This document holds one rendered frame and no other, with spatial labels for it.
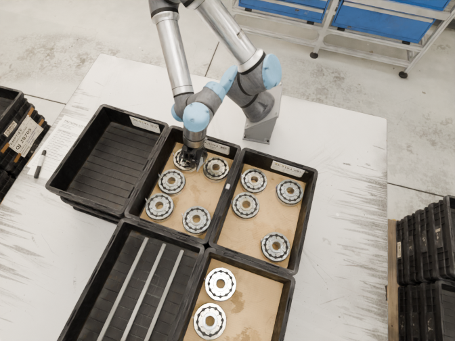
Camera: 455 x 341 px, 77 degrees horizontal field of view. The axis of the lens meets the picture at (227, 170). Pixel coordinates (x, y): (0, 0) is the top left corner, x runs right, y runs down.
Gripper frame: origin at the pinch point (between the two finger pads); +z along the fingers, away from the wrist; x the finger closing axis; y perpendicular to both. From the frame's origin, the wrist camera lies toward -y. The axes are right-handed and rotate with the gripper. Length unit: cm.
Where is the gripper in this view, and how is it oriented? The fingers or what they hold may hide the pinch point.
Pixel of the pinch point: (193, 161)
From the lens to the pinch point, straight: 114.8
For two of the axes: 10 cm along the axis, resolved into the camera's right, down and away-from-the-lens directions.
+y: -3.1, 8.4, -4.5
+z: -1.5, 4.2, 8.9
